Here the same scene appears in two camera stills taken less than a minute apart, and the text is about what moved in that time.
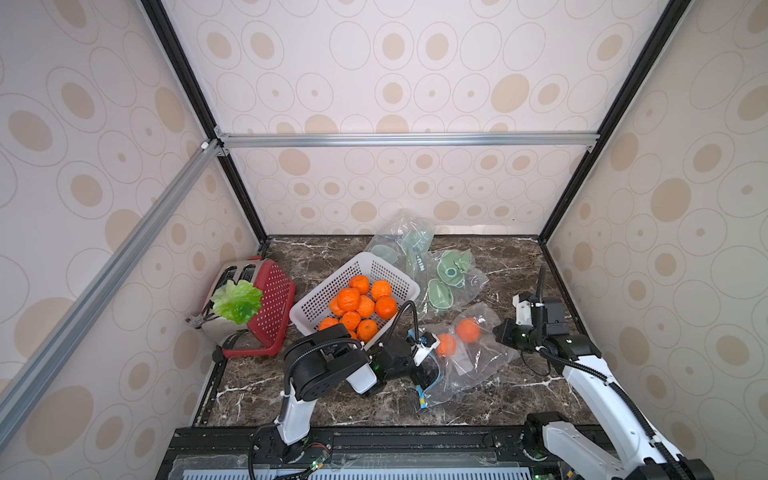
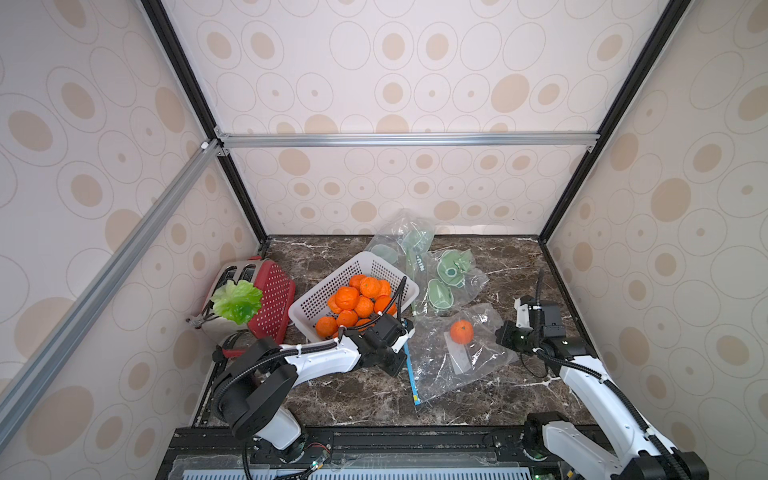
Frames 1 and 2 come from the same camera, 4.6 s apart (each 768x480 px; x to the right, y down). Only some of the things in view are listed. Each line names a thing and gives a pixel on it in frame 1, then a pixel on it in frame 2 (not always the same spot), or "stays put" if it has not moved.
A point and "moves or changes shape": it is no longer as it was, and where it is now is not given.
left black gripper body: (408, 369) to (392, 362)
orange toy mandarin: (359, 282) moves or changes shape
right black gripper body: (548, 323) stays put
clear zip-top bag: (405, 241) stays put
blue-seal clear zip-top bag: (473, 350) stays put
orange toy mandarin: (366, 306) stays put
